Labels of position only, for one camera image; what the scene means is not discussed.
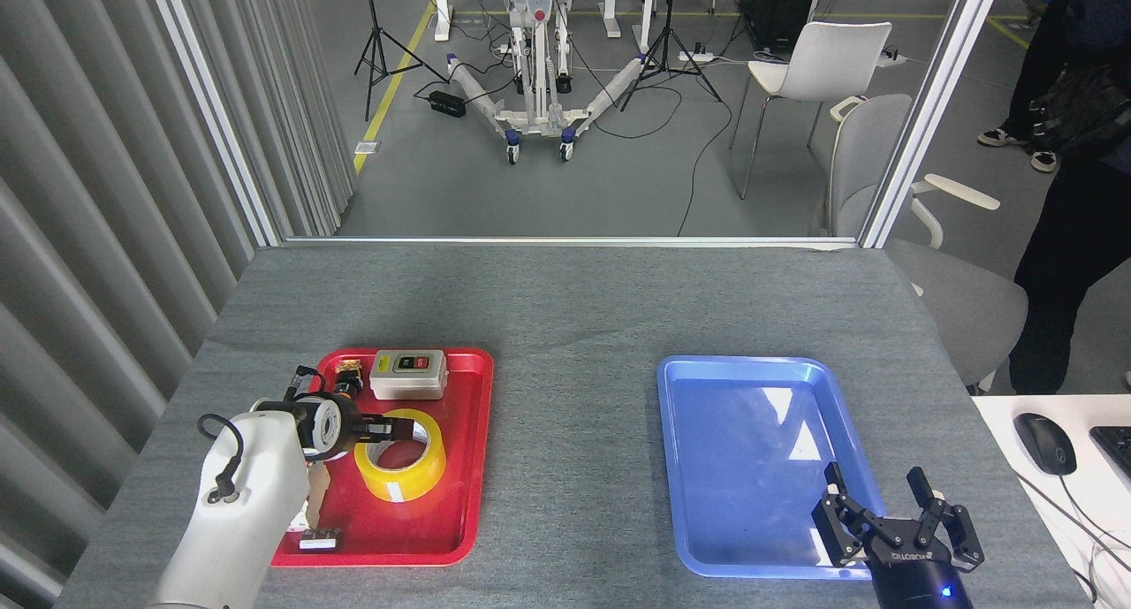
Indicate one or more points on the white circuit breaker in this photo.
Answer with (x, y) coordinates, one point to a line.
(316, 494)

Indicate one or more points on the black tripod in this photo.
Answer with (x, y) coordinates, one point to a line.
(669, 8)
(375, 17)

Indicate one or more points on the silver post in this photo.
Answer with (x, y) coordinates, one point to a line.
(929, 105)

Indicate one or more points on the white power strip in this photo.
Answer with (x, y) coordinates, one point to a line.
(696, 57)
(891, 59)

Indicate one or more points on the yellow tape roll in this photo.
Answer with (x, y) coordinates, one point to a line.
(415, 476)

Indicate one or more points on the silver rail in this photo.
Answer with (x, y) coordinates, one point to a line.
(565, 241)

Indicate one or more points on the black backpack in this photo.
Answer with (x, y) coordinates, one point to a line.
(1087, 114)

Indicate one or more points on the grey office chair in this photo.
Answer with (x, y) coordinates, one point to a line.
(963, 308)

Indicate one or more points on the red plastic tray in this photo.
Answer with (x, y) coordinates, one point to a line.
(424, 529)

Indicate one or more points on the white desk leg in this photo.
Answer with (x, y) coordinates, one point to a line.
(610, 8)
(441, 8)
(648, 8)

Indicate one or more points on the blue plastic tray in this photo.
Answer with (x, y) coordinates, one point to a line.
(733, 450)

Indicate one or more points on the white wheeled stand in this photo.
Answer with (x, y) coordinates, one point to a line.
(533, 79)

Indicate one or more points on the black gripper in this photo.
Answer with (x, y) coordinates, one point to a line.
(352, 430)
(919, 582)

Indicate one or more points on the black power adapter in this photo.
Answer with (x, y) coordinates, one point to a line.
(447, 103)

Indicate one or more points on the black computer mouse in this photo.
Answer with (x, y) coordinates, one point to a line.
(1045, 444)

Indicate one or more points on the small black terminal block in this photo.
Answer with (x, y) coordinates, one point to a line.
(321, 540)

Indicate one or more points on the white desk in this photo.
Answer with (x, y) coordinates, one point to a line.
(1087, 521)

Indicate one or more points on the yellow push button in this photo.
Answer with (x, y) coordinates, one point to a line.
(350, 381)

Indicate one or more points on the grey floor plate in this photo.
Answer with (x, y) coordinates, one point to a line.
(368, 148)

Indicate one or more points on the person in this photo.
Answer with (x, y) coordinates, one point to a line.
(1069, 255)
(1029, 70)

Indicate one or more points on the white two-button switch box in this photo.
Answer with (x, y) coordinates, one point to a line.
(408, 381)

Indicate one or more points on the black keyboard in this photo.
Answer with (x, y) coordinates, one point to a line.
(1115, 450)

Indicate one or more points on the white plastic chair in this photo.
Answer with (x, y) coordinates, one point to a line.
(831, 57)

